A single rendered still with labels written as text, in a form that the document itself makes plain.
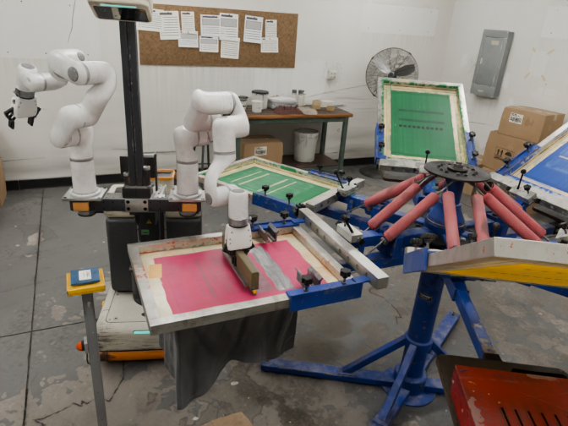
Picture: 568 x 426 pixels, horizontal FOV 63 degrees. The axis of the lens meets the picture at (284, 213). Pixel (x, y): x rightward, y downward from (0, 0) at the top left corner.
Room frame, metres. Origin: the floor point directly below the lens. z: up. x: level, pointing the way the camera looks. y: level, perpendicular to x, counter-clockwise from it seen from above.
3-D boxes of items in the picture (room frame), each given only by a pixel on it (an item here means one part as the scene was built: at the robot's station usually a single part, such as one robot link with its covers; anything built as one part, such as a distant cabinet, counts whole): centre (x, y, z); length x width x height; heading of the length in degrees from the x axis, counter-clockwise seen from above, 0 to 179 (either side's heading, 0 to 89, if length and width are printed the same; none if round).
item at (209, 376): (1.39, 0.12, 0.74); 0.46 x 0.04 x 0.42; 116
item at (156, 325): (1.60, 0.16, 0.97); 0.79 x 0.58 x 0.04; 116
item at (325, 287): (1.45, -0.17, 0.97); 0.30 x 0.05 x 0.07; 116
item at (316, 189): (2.57, -0.04, 1.05); 1.08 x 0.61 x 0.23; 56
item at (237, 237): (1.60, 0.17, 1.12); 0.10 x 0.07 x 0.11; 116
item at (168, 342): (1.47, 0.43, 0.74); 0.45 x 0.03 x 0.43; 26
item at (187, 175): (1.95, 0.45, 1.21); 0.16 x 0.13 x 0.15; 10
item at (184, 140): (1.94, 0.44, 1.37); 0.13 x 0.10 x 0.16; 128
